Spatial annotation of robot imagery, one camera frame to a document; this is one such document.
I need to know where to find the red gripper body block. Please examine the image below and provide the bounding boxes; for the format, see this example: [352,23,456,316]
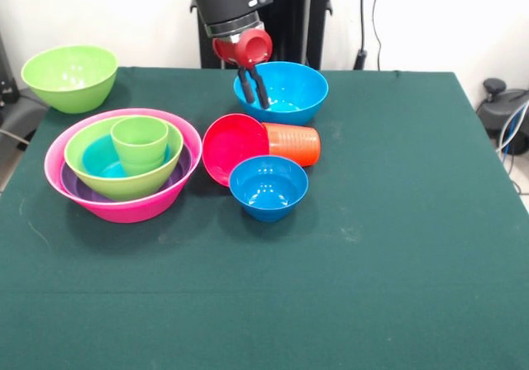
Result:
[212,29,274,69]

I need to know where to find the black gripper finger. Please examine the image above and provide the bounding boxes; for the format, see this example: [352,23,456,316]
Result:
[250,64,272,110]
[237,66,256,104]

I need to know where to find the blue large bowl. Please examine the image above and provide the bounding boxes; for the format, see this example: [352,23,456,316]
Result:
[233,61,330,126]

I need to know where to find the red small bowl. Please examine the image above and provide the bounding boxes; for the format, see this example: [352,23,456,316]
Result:
[202,113,270,188]

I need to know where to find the orange cup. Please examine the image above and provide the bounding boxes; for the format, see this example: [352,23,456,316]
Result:
[262,122,322,168]

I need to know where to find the dark blue small bowl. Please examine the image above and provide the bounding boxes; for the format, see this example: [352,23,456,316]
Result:
[228,154,310,223]

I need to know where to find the purple shallow bowl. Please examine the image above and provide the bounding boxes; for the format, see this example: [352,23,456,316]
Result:
[60,145,193,204]

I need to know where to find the lime green small cup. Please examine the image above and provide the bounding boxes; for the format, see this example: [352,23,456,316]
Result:
[110,116,170,178]

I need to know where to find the lime green large bowl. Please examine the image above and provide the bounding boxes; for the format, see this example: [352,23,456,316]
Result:
[20,45,119,115]
[64,115,184,202]

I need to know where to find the turquoise bowl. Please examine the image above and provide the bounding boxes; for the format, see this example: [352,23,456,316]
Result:
[81,132,173,179]

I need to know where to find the pink large bowl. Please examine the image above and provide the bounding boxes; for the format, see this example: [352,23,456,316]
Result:
[44,107,203,225]

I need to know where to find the dark green table cloth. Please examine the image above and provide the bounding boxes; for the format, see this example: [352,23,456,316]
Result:
[0,66,529,370]

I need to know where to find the black stand base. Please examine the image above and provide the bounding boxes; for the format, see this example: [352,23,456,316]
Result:
[0,35,50,140]
[474,78,529,156]

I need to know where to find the black cable with plug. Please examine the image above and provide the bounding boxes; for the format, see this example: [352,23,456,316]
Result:
[355,0,369,70]

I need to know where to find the thin black cable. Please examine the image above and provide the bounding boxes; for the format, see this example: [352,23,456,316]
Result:
[371,0,384,73]

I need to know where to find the grey cable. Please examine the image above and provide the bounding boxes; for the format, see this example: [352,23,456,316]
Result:
[0,128,31,146]

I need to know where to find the tangled floor cables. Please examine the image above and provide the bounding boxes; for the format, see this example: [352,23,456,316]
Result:
[498,101,529,197]

